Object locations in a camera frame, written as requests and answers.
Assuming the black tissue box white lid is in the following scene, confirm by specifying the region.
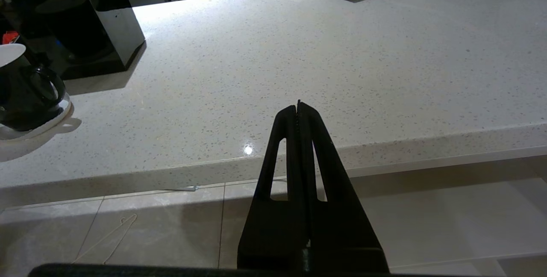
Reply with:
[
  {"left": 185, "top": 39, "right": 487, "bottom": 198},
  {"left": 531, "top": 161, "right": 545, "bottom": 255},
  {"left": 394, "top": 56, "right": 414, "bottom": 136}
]
[{"left": 0, "top": 0, "right": 146, "bottom": 80}]

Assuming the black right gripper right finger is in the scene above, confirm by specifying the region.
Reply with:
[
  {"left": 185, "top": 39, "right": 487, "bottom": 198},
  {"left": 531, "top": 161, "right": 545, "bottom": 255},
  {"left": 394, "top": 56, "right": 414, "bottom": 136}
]
[{"left": 298, "top": 100, "right": 390, "bottom": 274}]

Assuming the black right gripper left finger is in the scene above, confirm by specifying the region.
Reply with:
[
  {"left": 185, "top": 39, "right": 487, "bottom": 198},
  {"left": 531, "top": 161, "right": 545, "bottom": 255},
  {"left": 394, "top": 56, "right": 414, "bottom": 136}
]
[{"left": 237, "top": 105, "right": 308, "bottom": 271}]

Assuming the black mug white inside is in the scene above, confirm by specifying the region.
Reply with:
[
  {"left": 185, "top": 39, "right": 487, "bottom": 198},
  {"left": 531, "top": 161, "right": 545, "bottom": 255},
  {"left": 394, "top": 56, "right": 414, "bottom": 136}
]
[{"left": 0, "top": 43, "right": 66, "bottom": 132}]

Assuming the white round coaster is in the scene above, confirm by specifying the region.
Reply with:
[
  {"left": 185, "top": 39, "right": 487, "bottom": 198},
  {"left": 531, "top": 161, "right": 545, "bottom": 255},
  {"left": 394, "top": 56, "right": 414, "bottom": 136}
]
[{"left": 0, "top": 93, "right": 71, "bottom": 141}]

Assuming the thin white wire loop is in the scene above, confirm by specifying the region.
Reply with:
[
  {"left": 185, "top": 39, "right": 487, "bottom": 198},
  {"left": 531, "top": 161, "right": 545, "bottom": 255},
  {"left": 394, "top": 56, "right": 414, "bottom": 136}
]
[{"left": 72, "top": 213, "right": 138, "bottom": 265}]

